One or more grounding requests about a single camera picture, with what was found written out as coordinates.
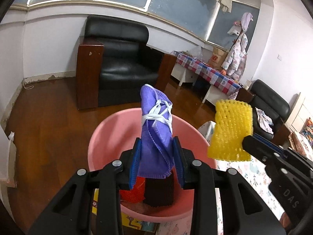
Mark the printed padded jacket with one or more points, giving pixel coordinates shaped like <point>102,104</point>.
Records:
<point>236,58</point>

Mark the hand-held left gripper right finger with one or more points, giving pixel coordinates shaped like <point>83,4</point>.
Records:
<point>178,164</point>

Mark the pink hat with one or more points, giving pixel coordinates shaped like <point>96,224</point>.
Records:
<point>246,20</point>

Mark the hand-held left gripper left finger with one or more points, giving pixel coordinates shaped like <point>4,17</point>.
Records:
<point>135,166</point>

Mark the plastic cup with straw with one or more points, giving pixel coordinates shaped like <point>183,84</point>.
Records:
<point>248,85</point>

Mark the white hat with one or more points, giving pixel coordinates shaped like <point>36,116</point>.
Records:
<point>233,31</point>

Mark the pink plastic bucket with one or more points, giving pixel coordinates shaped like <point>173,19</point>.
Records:
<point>115,132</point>

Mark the black leather armchair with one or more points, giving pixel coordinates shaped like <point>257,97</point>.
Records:
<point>271,98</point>
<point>122,61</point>

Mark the yellow printed box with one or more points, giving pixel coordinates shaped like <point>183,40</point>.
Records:
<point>137,222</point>

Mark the yellow foam fruit net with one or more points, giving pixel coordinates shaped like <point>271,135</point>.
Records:
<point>229,132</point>

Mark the clear plastic bag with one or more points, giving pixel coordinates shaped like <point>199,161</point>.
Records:
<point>195,53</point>

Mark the printed cloth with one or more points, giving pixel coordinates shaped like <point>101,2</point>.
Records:
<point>264,121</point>

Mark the pink floral pajama trousers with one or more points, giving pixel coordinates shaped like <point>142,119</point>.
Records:
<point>176,227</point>

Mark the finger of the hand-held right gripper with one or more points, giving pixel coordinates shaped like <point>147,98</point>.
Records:
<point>293,158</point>
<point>269,159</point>

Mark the brown paper bag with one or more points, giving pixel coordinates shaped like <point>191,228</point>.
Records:
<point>217,58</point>

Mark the checked tablecloth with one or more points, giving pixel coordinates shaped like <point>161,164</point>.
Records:
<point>215,76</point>

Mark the purple face mask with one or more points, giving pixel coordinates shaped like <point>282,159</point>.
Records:
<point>156,146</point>

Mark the colourful patterned pillow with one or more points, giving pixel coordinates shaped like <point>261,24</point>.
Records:
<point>308,128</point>

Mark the black foam fruit net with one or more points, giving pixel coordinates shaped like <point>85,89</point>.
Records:
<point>159,191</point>

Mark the red foam fruit net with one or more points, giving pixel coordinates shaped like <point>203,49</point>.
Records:
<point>133,193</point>

